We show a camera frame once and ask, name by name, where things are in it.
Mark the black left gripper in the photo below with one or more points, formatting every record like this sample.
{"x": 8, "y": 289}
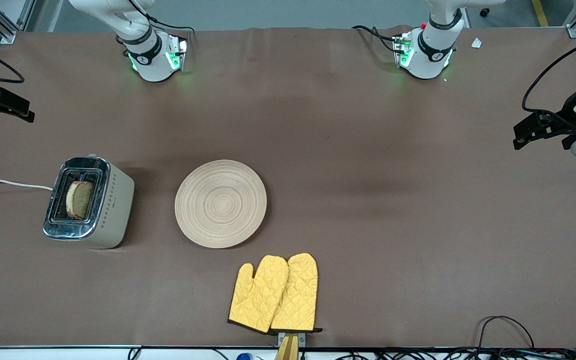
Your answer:
{"x": 569, "y": 119}

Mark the slice of toast bread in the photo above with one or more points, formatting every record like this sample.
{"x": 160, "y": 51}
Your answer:
{"x": 79, "y": 200}

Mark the round wooden plate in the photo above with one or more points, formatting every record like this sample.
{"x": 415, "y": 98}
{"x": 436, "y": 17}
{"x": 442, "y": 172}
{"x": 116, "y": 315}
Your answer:
{"x": 220, "y": 204}

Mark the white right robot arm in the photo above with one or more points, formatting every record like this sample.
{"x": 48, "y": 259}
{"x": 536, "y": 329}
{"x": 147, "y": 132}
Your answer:
{"x": 153, "y": 65}

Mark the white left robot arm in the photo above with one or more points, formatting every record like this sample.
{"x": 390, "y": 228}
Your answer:
{"x": 430, "y": 60}

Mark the small white paper scrap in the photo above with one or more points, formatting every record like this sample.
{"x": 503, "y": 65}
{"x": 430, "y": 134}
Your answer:
{"x": 476, "y": 43}

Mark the beige chrome two-slot toaster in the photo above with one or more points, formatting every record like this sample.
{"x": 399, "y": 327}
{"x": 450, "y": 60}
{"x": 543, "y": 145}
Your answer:
{"x": 113, "y": 210}

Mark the brown table cover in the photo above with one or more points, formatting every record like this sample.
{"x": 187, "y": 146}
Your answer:
{"x": 368, "y": 150}

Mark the yellow quilted oven mitt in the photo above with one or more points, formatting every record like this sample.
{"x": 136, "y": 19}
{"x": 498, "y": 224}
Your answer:
{"x": 258, "y": 295}
{"x": 300, "y": 295}

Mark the yellow wooden stick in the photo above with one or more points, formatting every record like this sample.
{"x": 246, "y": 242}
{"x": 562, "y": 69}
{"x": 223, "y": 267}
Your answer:
{"x": 288, "y": 350}

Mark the blue round cap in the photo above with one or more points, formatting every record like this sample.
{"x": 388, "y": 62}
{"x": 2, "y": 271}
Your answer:
{"x": 243, "y": 356}

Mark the metal clamp bracket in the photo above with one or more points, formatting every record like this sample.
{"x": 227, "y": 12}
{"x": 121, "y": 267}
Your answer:
{"x": 302, "y": 339}

